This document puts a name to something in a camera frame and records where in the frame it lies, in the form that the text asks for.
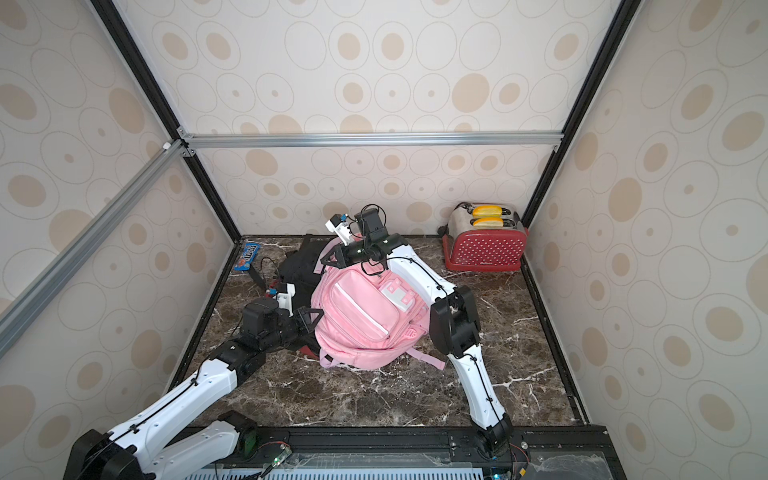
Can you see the blue candy packet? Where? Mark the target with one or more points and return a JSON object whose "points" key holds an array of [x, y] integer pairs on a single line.
{"points": [[247, 255]]}

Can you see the red polka dot toaster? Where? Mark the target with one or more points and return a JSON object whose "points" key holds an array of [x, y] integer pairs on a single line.
{"points": [[466, 248]]}

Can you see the black frame post right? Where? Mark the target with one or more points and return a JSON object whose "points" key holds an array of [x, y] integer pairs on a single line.
{"points": [[599, 67]]}

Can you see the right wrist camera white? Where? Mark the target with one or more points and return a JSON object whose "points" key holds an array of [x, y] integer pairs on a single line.
{"points": [[340, 225]]}

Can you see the black backpack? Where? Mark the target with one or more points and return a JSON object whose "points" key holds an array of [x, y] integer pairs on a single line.
{"points": [[300, 268]]}

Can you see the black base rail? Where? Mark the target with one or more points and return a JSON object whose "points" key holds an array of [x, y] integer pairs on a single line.
{"points": [[582, 452]]}

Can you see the front yellow toast slice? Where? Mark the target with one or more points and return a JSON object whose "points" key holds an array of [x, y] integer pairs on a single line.
{"points": [[488, 222]]}

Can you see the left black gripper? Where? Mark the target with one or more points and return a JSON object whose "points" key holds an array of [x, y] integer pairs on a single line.
{"points": [[306, 325]]}

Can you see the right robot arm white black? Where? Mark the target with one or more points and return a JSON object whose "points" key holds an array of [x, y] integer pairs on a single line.
{"points": [[455, 332]]}

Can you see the black frame post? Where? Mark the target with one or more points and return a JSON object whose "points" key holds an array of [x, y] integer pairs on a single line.
{"points": [[109, 15], [599, 67]]}

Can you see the yellow toast slice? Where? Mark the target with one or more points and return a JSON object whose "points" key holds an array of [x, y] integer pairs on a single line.
{"points": [[488, 222], [483, 211]]}

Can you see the diagonal aluminium bar left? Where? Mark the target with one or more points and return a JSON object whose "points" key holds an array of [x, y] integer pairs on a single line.
{"points": [[25, 309]]}

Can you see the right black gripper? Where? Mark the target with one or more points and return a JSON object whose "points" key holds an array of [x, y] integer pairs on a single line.
{"points": [[365, 248]]}

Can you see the rear yellow toast slice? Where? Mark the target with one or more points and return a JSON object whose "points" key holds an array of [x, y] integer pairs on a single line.
{"points": [[483, 211]]}

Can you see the red backpack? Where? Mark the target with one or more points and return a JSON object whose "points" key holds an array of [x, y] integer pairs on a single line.
{"points": [[310, 349]]}

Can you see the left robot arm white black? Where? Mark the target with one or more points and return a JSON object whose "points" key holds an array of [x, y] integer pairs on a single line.
{"points": [[147, 447]]}

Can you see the black frame post left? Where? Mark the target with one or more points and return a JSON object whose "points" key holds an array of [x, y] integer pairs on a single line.
{"points": [[109, 15]]}

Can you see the horizontal aluminium bar rear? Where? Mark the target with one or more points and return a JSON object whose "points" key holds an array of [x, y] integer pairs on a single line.
{"points": [[391, 139]]}

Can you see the pink backpack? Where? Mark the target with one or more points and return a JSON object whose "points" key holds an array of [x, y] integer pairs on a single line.
{"points": [[372, 314]]}

